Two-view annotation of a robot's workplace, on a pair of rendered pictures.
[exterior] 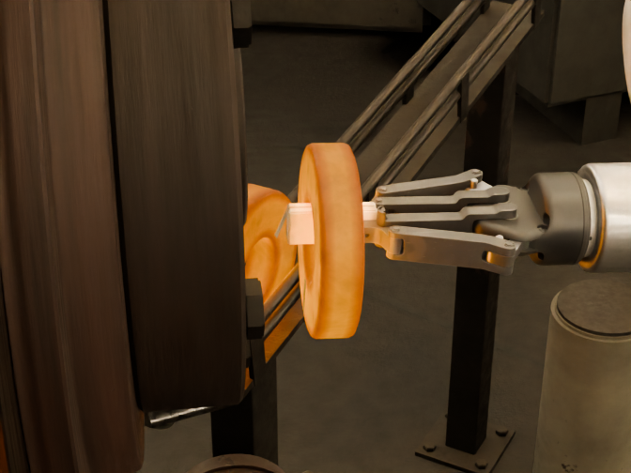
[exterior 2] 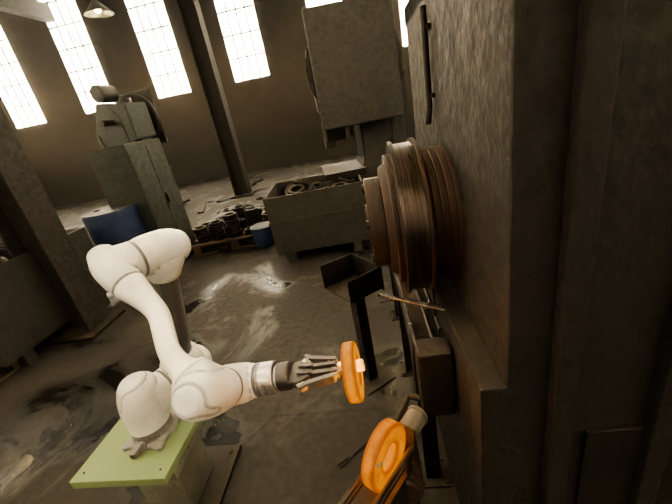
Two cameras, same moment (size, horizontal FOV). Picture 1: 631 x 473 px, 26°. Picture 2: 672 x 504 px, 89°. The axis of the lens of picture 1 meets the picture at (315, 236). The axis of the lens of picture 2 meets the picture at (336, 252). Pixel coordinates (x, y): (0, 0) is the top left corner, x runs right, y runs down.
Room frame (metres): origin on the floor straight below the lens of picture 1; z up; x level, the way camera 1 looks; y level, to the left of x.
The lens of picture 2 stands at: (1.61, 0.19, 1.47)
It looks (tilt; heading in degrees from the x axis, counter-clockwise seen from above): 23 degrees down; 195
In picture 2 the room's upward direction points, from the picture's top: 11 degrees counter-clockwise
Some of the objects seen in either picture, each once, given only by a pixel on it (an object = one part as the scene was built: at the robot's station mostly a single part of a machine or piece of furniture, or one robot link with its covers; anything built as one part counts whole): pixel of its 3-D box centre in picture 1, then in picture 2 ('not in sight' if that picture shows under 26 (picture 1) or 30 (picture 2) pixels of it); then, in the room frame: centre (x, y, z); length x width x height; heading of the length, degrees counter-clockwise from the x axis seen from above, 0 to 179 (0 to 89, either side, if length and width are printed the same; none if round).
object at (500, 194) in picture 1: (438, 212); (318, 374); (0.95, -0.10, 0.84); 0.11 x 0.01 x 0.04; 95
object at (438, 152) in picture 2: not in sight; (433, 213); (0.55, 0.24, 1.11); 0.47 x 0.10 x 0.47; 7
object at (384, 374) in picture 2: not in sight; (360, 324); (0.07, -0.16, 0.36); 0.26 x 0.20 x 0.72; 42
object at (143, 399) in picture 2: not in sight; (143, 399); (0.76, -0.94, 0.54); 0.18 x 0.16 x 0.22; 159
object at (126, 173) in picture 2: not in sight; (151, 206); (-1.96, -2.92, 0.75); 0.70 x 0.48 x 1.50; 7
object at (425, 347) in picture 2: not in sight; (436, 377); (0.80, 0.20, 0.68); 0.11 x 0.08 x 0.24; 97
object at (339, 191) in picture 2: not in sight; (320, 211); (-2.08, -0.87, 0.39); 1.03 x 0.83 x 0.79; 101
